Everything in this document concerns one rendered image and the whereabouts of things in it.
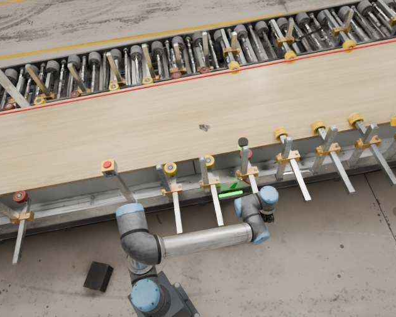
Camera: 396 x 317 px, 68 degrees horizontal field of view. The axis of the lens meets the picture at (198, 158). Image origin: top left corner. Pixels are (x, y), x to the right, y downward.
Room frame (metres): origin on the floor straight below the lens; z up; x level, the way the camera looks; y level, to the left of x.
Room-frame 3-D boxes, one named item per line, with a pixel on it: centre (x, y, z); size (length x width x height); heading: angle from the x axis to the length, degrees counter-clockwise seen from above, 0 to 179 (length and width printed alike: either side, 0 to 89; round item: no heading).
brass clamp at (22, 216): (0.92, 1.21, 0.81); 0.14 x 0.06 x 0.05; 90
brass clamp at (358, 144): (0.92, -1.04, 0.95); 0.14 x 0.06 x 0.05; 90
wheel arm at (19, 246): (0.84, 1.19, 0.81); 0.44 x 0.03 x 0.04; 0
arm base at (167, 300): (0.31, 0.41, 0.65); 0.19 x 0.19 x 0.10
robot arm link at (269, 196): (0.60, -0.31, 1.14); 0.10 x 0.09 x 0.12; 99
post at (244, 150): (0.92, -0.27, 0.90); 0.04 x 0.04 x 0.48; 0
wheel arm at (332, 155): (0.87, -0.81, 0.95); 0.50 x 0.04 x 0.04; 0
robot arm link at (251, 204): (0.57, -0.20, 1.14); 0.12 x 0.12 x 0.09; 9
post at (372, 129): (0.92, -1.02, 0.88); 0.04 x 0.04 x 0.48; 0
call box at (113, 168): (0.92, 0.49, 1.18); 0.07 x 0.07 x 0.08; 0
